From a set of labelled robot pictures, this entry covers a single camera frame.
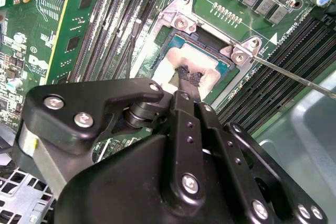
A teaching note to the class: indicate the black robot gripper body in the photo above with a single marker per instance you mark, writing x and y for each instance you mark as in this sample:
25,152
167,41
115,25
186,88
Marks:
118,187

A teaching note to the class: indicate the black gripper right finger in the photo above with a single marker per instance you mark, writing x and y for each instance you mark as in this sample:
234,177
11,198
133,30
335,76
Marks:
223,150

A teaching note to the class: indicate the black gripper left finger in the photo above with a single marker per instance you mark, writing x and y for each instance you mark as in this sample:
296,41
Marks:
78,108

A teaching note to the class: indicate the silver square CPU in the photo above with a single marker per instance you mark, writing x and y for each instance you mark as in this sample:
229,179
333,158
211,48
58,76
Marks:
194,56

